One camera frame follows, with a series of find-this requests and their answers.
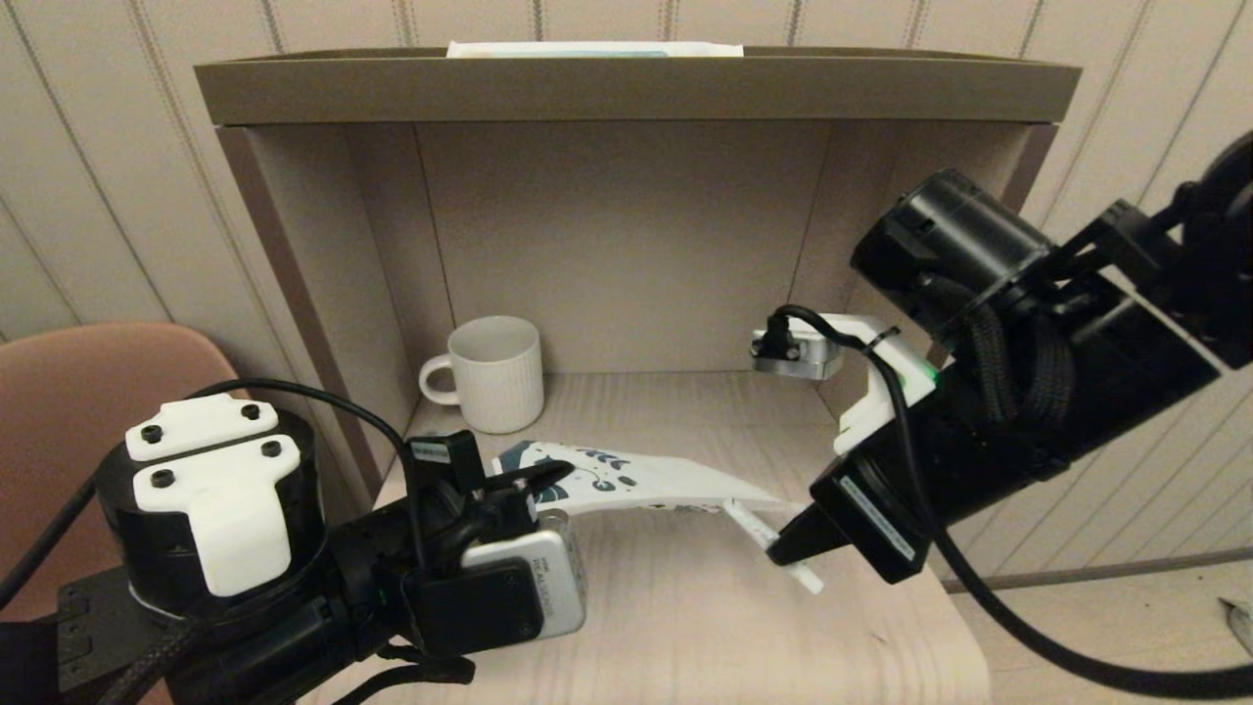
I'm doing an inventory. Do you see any white horse print pouch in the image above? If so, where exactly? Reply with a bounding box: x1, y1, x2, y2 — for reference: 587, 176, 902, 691
489, 441, 809, 518

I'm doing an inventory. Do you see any white ribbed ceramic mug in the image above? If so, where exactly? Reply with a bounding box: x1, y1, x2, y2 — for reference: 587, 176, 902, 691
419, 315, 545, 436

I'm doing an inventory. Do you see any dark baseboard strip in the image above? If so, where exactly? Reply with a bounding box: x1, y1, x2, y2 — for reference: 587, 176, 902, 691
940, 548, 1253, 596

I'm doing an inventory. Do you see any taupe wooden shelf unit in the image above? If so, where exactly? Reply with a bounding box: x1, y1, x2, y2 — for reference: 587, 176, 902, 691
194, 47, 1083, 705

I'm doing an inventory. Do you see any brown plastic chair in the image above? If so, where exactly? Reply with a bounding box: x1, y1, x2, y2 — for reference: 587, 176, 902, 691
0, 323, 344, 705

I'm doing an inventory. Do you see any white flat booklet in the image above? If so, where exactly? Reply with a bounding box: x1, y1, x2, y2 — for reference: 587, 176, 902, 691
446, 41, 745, 60

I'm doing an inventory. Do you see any black left camera cable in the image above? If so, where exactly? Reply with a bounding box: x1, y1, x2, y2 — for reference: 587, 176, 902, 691
0, 379, 486, 608

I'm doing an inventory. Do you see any black camera cable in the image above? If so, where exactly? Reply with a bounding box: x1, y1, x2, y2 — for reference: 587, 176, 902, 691
764, 304, 1253, 698
0, 379, 486, 608

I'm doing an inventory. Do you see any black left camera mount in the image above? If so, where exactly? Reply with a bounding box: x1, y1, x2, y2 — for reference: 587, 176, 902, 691
401, 560, 546, 658

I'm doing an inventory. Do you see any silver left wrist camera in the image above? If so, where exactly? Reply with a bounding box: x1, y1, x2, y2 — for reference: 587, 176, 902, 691
460, 527, 588, 642

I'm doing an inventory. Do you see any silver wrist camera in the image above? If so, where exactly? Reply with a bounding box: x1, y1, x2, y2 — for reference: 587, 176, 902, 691
751, 313, 843, 378
460, 527, 588, 642

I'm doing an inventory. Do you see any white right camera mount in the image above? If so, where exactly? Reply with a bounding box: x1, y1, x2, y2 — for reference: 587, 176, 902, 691
817, 313, 939, 456

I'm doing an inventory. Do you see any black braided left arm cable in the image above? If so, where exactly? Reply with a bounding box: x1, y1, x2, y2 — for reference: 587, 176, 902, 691
98, 617, 476, 705

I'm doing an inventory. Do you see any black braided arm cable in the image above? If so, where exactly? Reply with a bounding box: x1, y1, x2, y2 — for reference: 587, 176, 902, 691
98, 617, 476, 705
920, 274, 1078, 432

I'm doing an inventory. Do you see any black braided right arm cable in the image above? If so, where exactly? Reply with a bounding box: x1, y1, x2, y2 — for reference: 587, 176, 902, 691
920, 274, 1078, 432

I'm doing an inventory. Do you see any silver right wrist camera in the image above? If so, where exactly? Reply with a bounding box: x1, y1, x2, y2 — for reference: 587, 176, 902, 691
751, 313, 843, 378

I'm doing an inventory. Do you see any black right camera cable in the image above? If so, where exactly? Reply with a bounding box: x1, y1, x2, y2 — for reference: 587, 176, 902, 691
764, 304, 1253, 698

